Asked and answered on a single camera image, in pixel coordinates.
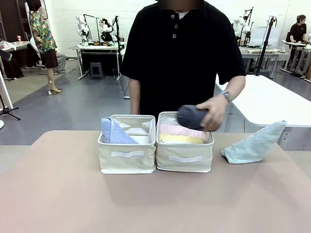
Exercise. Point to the blue towel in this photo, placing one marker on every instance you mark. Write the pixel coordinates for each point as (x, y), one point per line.
(117, 136)

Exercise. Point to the pink towel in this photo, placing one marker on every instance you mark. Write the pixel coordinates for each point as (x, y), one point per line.
(181, 129)

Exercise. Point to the yellow towel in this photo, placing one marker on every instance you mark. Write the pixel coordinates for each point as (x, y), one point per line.
(181, 138)

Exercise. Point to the dark grey towel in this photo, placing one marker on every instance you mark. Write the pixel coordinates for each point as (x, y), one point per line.
(190, 117)

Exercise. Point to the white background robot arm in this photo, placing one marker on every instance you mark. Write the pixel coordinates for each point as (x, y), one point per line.
(82, 29)
(240, 24)

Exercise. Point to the person's left forearm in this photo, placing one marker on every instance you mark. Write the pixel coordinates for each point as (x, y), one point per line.
(236, 85)

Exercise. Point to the person's right forearm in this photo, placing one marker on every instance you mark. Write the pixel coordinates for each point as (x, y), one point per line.
(134, 97)

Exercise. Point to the person's left hand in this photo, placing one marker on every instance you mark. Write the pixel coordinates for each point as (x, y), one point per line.
(215, 114)

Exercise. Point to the mannequin in floral shirt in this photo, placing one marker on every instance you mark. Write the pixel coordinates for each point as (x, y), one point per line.
(43, 36)

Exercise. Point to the black floor tripod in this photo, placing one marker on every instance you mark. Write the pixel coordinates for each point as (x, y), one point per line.
(8, 110)

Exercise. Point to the seated person grey trousers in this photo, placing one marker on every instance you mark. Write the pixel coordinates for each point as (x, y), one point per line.
(60, 63)

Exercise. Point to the white workbench with robots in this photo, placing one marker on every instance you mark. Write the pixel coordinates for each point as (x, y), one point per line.
(97, 48)

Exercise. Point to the black plastic stool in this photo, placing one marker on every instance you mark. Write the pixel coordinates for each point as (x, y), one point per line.
(96, 71)

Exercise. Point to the black and white background robot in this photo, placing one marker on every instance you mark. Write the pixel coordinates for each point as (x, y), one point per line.
(107, 28)

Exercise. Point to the cream fabric storage bin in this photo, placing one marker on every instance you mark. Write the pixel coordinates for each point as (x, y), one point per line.
(183, 160)
(127, 157)

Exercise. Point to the white undershirt collar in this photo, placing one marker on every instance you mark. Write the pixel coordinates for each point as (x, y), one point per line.
(183, 15)

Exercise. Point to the silver wristwatch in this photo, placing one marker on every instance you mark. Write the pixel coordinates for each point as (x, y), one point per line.
(228, 96)

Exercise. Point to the white background workbench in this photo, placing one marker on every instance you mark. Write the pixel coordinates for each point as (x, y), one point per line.
(262, 51)

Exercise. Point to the black tripod stand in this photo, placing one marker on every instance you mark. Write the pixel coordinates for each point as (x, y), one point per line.
(266, 41)

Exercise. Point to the light teal folded towel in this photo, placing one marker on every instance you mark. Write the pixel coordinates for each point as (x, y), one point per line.
(252, 148)

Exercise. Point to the white side table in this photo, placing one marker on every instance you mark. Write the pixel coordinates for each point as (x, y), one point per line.
(267, 102)

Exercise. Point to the background person in black shirt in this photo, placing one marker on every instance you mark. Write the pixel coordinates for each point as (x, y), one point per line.
(296, 30)

